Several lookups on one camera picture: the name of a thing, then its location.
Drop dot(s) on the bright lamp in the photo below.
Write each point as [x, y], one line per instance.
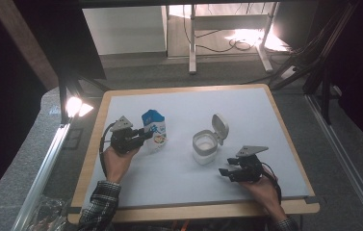
[74, 106]

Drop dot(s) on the aluminium rail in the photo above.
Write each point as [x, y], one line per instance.
[346, 166]
[41, 179]

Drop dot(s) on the white work board wooden frame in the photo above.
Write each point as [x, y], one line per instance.
[185, 183]

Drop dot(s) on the person's right hand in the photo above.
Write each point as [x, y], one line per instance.
[265, 192]

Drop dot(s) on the blue and white milk carton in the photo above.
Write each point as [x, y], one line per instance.
[155, 128]

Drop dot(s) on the white cabinet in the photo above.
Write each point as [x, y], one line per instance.
[124, 29]

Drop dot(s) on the person's left hand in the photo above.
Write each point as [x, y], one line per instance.
[116, 165]

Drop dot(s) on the white desk frame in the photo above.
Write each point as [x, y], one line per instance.
[192, 48]

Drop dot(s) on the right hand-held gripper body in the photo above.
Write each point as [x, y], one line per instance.
[249, 170]

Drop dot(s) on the black tripod stand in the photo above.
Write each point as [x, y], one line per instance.
[325, 83]

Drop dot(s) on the black mat clamp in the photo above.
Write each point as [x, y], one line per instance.
[73, 210]
[314, 200]

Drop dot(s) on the brown wooden beam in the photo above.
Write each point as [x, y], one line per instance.
[25, 38]

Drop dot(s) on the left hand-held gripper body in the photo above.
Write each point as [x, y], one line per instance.
[123, 139]

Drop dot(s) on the white container with hinged lid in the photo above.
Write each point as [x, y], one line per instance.
[204, 147]

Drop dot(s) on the clear plastic bag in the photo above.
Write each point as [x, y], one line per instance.
[49, 211]

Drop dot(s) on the white power strip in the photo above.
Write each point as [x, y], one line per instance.
[288, 72]

